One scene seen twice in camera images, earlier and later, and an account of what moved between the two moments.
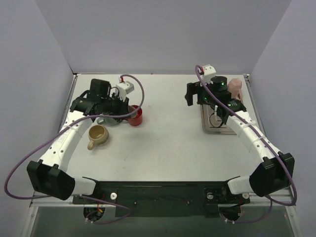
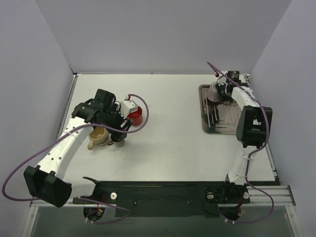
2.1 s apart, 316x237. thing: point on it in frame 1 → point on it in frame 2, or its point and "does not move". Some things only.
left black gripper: (124, 106) → (119, 135)
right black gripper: (191, 91) → (221, 90)
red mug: (137, 120) does not move
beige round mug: (98, 135) does not move
